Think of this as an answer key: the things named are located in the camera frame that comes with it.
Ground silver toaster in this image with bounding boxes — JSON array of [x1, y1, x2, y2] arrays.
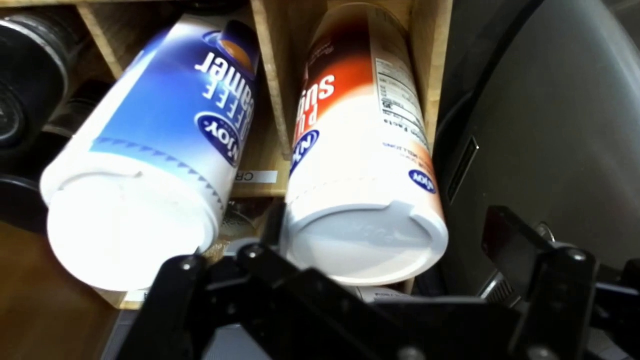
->
[[433, 0, 640, 293]]

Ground white blue creamer canister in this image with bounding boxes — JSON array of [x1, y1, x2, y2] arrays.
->
[[39, 16, 259, 292]]

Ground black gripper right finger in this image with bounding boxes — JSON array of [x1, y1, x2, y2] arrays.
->
[[482, 205, 597, 360]]

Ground black round lid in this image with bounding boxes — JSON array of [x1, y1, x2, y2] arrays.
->
[[0, 10, 85, 151]]

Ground wooden condiment organizer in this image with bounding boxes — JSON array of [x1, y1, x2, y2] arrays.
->
[[71, 0, 455, 312]]

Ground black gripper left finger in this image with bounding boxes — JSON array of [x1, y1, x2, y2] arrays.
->
[[116, 244, 293, 360]]

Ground white red sugar canister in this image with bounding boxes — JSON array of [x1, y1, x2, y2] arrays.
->
[[281, 1, 448, 285]]

